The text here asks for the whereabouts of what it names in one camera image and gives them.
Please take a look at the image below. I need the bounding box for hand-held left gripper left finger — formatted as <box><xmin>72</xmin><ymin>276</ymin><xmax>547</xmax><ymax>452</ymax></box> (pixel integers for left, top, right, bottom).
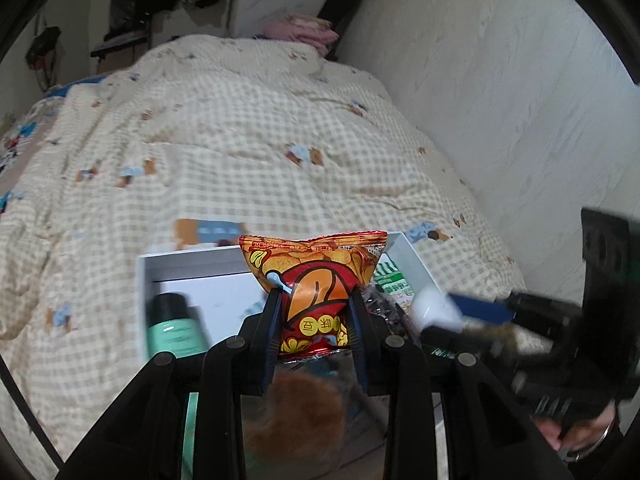
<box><xmin>55</xmin><ymin>287</ymin><xmax>284</xmax><ymax>480</ymax></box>

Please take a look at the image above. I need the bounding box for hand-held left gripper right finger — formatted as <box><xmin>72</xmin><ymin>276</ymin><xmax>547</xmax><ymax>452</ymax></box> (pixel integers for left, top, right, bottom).
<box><xmin>345</xmin><ymin>292</ymin><xmax>576</xmax><ymax>480</ymax></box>

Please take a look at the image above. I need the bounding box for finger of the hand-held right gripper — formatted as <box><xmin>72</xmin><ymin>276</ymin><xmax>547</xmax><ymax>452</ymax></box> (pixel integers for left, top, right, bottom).
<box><xmin>447</xmin><ymin>291</ymin><xmax>518</xmax><ymax>323</ymax></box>
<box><xmin>420</xmin><ymin>324</ymin><xmax>507</xmax><ymax>358</ymax></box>

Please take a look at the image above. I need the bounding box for white earbud case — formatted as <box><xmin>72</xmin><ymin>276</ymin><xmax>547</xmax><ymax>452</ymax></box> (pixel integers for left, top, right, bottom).
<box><xmin>409</xmin><ymin>287</ymin><xmax>463</xmax><ymax>333</ymax></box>

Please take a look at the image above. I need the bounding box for green striped snack packet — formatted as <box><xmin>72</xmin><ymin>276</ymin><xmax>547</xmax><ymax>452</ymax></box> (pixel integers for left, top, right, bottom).
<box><xmin>374</xmin><ymin>257</ymin><xmax>458</xmax><ymax>361</ymax></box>

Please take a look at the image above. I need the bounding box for red orange snack packet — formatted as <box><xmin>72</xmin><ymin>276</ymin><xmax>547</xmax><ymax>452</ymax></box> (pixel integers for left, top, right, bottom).
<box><xmin>237</xmin><ymin>230</ymin><xmax>388</xmax><ymax>358</ymax></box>

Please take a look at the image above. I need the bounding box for white cardboard box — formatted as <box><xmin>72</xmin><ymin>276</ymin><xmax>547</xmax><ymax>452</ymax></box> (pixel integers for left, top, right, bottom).
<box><xmin>135</xmin><ymin>231</ymin><xmax>448</xmax><ymax>480</ymax></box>

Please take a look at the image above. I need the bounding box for green lotion tube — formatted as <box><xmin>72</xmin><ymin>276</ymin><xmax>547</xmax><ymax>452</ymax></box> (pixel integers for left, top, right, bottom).
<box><xmin>145</xmin><ymin>291</ymin><xmax>212</xmax><ymax>480</ymax></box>

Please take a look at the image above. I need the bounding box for person's right forearm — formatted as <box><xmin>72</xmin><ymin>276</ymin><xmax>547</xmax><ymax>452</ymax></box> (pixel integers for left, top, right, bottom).
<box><xmin>570</xmin><ymin>425</ymin><xmax>640</xmax><ymax>480</ymax></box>

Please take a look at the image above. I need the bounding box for person's right hand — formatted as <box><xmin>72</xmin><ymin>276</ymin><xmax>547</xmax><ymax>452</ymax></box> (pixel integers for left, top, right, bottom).
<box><xmin>535</xmin><ymin>400</ymin><xmax>622</xmax><ymax>462</ymax></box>

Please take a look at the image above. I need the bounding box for beige checkered bear-print duvet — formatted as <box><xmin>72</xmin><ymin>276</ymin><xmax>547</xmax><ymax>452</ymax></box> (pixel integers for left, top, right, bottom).
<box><xmin>0</xmin><ymin>35</ymin><xmax>528</xmax><ymax>480</ymax></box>

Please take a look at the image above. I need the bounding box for pink folded blanket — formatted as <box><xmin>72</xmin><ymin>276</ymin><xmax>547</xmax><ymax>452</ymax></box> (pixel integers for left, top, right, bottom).
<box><xmin>262</xmin><ymin>16</ymin><xmax>341</xmax><ymax>53</ymax></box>

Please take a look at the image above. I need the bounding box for black chair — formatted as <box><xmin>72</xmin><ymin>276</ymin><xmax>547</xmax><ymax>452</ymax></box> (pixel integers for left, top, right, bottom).
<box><xmin>90</xmin><ymin>0</ymin><xmax>153</xmax><ymax>61</ymax></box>

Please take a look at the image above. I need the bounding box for black hanging bag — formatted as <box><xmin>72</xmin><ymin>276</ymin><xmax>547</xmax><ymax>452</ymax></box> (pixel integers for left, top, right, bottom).
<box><xmin>25</xmin><ymin>25</ymin><xmax>63</xmax><ymax>88</ymax></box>

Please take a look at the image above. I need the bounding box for silver bracelet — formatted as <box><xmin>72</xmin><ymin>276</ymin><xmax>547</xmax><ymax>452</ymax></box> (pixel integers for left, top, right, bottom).
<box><xmin>570</xmin><ymin>422</ymin><xmax>617</xmax><ymax>461</ymax></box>

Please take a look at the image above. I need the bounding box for black cable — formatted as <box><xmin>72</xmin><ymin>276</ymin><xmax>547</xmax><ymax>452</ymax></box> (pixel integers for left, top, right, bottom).
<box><xmin>0</xmin><ymin>355</ymin><xmax>63</xmax><ymax>466</ymax></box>

